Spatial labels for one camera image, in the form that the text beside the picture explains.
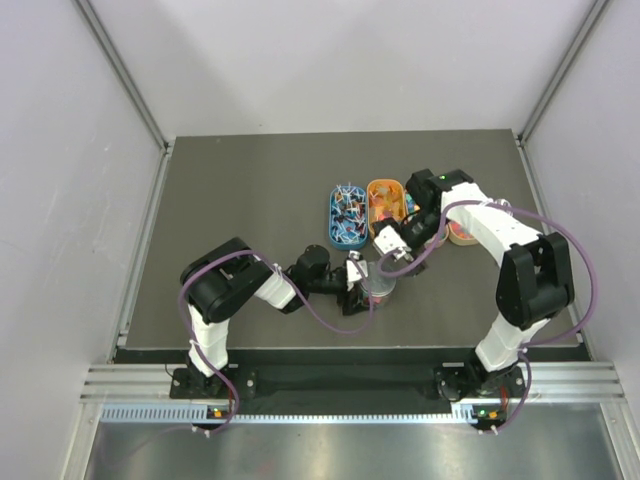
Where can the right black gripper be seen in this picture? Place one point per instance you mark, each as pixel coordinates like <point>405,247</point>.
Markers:
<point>416,270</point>

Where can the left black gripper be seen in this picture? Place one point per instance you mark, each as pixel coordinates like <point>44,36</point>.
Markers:
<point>347,292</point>

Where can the clear plastic jar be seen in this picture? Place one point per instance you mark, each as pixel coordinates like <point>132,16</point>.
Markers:
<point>376,299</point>

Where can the clear jar lid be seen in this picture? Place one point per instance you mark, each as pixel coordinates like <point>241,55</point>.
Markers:
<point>378,285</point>

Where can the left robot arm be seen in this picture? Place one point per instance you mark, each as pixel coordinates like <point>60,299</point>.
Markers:
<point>217,285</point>

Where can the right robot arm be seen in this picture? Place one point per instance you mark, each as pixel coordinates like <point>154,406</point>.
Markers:
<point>535,281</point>

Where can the pink tray of star candies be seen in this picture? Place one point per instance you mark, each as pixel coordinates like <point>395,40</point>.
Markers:
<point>411,206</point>

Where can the orange tray of candies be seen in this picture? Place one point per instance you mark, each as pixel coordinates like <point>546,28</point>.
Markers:
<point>386,199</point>

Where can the beige tray of gummies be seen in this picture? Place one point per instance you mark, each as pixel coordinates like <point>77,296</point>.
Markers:
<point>459,236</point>

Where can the blue tray of lollipops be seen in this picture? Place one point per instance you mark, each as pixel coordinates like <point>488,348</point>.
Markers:
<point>348,217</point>

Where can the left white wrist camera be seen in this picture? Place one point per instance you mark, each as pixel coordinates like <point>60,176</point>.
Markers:
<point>356,269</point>

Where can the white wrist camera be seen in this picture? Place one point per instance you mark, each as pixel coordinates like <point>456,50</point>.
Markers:
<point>356,269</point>
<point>389,244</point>

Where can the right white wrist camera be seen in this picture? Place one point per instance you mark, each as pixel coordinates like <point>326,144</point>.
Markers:
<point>389,244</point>

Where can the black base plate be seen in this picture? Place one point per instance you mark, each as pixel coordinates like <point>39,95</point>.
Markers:
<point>336,389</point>

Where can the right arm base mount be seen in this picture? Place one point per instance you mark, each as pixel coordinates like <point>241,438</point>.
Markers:
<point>458,382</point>

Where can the slotted cable duct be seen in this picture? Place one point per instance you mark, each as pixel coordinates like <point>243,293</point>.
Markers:
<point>205,415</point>

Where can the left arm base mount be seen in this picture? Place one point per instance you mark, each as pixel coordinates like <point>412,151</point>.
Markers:
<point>188,383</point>

